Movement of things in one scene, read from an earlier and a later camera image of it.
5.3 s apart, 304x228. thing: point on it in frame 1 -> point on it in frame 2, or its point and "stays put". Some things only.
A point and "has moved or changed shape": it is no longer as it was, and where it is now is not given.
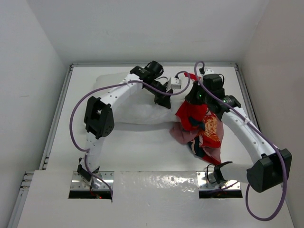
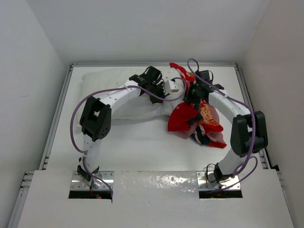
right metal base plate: x=206 y=181 stays put
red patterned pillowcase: x=202 y=129 has moved or changed shape
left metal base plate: x=76 y=180 stays put
